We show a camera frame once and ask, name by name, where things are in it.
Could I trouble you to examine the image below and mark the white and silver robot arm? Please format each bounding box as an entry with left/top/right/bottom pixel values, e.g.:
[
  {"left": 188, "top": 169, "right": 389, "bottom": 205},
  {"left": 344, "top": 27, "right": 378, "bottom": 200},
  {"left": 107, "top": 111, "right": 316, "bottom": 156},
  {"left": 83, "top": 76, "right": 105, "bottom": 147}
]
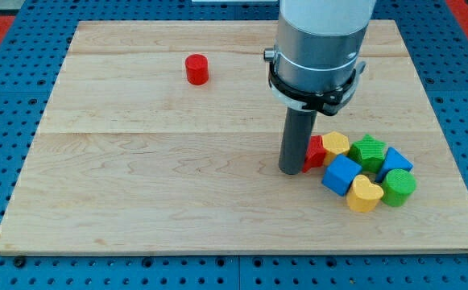
[{"left": 263, "top": 0, "right": 376, "bottom": 116}]

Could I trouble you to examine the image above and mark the yellow hexagon block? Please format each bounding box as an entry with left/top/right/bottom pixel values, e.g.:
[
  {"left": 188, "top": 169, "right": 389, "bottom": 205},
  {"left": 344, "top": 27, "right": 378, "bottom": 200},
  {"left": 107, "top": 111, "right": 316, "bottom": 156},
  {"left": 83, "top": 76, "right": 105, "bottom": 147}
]
[{"left": 322, "top": 131, "right": 350, "bottom": 166}]

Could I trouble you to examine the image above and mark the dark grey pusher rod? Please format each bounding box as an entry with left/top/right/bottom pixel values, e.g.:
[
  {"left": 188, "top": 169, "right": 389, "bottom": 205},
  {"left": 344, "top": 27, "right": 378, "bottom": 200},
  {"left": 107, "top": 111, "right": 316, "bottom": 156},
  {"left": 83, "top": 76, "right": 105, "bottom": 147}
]
[{"left": 279, "top": 108, "right": 317, "bottom": 175}]

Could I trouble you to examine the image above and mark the red star block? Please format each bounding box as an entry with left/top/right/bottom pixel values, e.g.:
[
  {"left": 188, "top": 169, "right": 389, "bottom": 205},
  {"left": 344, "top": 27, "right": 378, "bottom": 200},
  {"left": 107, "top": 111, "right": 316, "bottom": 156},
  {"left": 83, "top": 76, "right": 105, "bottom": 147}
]
[{"left": 301, "top": 135, "right": 326, "bottom": 173}]

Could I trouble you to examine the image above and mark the red cylinder block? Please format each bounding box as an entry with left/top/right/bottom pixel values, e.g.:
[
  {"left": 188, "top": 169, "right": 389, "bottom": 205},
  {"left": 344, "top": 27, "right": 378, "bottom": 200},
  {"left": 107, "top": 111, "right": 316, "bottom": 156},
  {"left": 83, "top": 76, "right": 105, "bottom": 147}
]
[{"left": 184, "top": 54, "right": 209, "bottom": 85}]

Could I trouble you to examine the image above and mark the light wooden board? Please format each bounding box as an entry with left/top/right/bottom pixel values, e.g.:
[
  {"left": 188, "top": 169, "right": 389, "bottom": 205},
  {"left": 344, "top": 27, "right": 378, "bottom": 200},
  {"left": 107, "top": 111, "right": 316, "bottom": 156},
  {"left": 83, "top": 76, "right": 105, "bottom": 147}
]
[{"left": 0, "top": 20, "right": 468, "bottom": 256}]

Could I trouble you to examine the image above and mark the blue cube block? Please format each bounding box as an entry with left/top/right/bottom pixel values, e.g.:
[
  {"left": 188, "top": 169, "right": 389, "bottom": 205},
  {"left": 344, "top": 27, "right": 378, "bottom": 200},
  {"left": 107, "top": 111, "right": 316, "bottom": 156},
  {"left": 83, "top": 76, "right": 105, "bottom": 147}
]
[{"left": 321, "top": 155, "right": 362, "bottom": 197}]

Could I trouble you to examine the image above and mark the green star block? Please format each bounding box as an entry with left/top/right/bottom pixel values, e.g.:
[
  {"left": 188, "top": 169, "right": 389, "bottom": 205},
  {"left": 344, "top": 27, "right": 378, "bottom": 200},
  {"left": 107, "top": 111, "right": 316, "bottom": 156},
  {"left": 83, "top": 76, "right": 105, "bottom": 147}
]
[{"left": 348, "top": 134, "right": 386, "bottom": 173}]

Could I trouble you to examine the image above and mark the yellow heart block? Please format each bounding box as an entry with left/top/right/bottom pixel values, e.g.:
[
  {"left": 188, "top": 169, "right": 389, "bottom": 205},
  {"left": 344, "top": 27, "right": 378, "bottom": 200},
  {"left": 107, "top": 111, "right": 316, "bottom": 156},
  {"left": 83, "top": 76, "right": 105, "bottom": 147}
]
[{"left": 346, "top": 175, "right": 384, "bottom": 213}]

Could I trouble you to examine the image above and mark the blue triangle block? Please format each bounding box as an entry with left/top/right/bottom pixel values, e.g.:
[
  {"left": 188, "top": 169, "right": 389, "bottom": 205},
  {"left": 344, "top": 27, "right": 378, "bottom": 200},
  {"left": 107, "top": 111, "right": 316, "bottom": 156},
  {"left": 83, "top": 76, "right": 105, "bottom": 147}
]
[{"left": 375, "top": 147, "right": 413, "bottom": 183}]

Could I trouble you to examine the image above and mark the green cylinder block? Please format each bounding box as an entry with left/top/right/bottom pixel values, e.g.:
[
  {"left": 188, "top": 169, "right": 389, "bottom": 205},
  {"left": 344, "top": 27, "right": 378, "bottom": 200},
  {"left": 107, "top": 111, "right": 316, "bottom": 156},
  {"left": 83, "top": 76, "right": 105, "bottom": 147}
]
[{"left": 381, "top": 169, "right": 416, "bottom": 207}]

